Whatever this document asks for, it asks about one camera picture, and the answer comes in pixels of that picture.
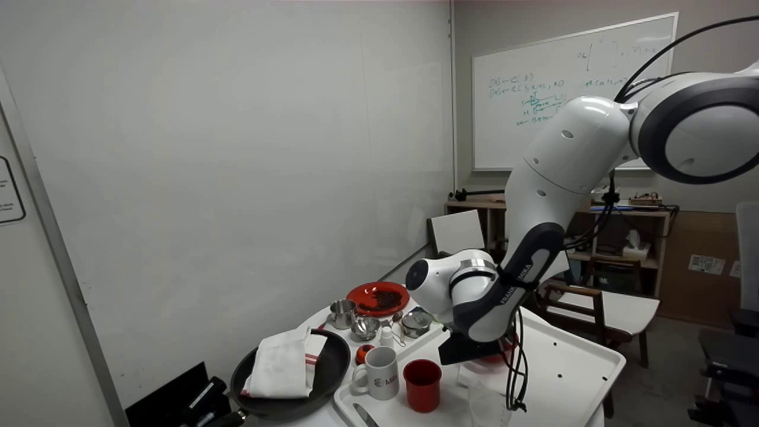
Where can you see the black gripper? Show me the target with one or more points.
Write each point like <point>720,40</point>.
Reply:
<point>471,352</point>

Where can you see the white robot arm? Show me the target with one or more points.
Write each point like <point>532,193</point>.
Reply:
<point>570,156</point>

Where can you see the red mug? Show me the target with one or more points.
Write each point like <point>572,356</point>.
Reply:
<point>423,388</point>

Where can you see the round metal bowl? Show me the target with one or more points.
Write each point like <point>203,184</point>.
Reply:
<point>416,322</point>

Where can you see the white mug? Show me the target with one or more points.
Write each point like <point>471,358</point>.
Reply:
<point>382,375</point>

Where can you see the white salt shaker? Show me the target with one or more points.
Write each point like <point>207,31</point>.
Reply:
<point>388,338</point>

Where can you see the large white tray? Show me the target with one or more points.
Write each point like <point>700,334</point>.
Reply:
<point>570,371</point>

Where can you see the red plate with beans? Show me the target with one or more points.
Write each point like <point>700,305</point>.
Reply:
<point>379,300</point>

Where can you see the small red cup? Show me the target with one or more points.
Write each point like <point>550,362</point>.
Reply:
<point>363,353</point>

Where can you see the metal juicer cup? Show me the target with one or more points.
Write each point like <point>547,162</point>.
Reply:
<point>363,328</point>

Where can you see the white square panel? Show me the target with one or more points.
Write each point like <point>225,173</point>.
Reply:
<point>456,231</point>

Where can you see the small metal cup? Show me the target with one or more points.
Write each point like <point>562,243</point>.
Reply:
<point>340,313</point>

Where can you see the black frying pan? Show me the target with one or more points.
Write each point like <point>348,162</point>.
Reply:
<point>333,367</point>

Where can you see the wooden chair white seat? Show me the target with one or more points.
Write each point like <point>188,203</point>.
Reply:
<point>624,312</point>

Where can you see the white striped cloth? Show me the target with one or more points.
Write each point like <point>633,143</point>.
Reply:
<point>276,363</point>

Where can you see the wooden shelf unit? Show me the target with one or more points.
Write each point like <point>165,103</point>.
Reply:
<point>656,237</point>

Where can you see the black office chair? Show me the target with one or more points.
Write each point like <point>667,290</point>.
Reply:
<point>724,371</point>

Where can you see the black metal stand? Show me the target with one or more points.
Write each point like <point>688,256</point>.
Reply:
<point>178,398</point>

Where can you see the wall whiteboard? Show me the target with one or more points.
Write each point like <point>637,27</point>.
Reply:
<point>553,78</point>

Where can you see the wall paper sign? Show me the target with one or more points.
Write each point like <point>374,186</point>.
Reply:
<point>8,190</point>

